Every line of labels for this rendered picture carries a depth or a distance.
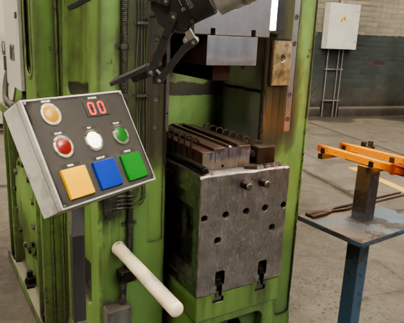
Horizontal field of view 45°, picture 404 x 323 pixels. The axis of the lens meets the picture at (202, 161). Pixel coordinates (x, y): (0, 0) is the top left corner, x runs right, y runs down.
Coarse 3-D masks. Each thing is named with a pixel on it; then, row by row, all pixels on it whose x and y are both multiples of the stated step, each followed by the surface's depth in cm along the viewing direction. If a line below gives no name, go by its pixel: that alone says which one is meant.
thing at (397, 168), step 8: (328, 152) 179; (336, 152) 176; (344, 152) 174; (352, 160) 171; (360, 160) 168; (368, 160) 165; (376, 160) 164; (384, 168) 160; (392, 168) 157; (400, 168) 155
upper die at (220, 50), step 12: (180, 36) 168; (204, 36) 155; (216, 36) 155; (228, 36) 157; (192, 48) 162; (204, 48) 156; (216, 48) 156; (228, 48) 158; (240, 48) 161; (252, 48) 163; (180, 60) 170; (192, 60) 163; (204, 60) 156; (216, 60) 157; (228, 60) 159; (240, 60) 162; (252, 60) 164
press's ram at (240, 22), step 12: (264, 0) 161; (228, 12) 155; (240, 12) 157; (252, 12) 160; (264, 12) 162; (204, 24) 152; (216, 24) 154; (228, 24) 156; (240, 24) 158; (252, 24) 161; (264, 24) 163; (240, 36) 160; (252, 36) 164; (264, 36) 164
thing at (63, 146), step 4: (56, 140) 117; (60, 140) 118; (64, 140) 118; (68, 140) 119; (56, 144) 116; (60, 144) 117; (64, 144) 118; (68, 144) 119; (60, 148) 117; (64, 148) 118; (68, 148) 118; (60, 152) 116; (64, 152) 117; (68, 152) 118
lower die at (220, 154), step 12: (192, 132) 187; (168, 144) 185; (180, 144) 176; (192, 144) 175; (204, 144) 171; (216, 144) 172; (228, 144) 168; (240, 144) 172; (192, 156) 169; (204, 156) 164; (216, 156) 166; (228, 156) 169; (240, 156) 172; (216, 168) 168
